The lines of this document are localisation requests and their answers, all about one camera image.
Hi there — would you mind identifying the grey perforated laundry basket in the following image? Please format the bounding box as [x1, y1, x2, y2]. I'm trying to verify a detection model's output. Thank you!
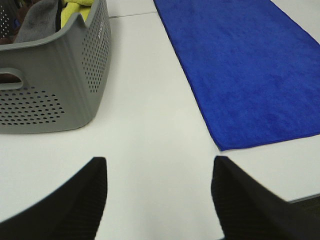
[0, 0, 111, 134]

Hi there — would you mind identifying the yellow towel in basket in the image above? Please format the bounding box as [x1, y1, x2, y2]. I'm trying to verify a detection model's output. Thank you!
[60, 0, 94, 28]

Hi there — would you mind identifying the blue microfiber towel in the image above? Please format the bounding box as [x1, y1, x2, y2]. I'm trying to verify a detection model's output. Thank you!
[154, 0, 320, 151]

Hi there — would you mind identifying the grey towel in basket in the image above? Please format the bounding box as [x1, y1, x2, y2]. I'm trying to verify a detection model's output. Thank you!
[14, 0, 59, 43]

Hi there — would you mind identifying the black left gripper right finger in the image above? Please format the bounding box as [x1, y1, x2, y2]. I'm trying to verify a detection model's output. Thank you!
[211, 156, 320, 240]

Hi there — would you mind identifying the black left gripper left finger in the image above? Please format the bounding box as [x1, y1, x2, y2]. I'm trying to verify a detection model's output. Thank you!
[0, 157, 108, 240]

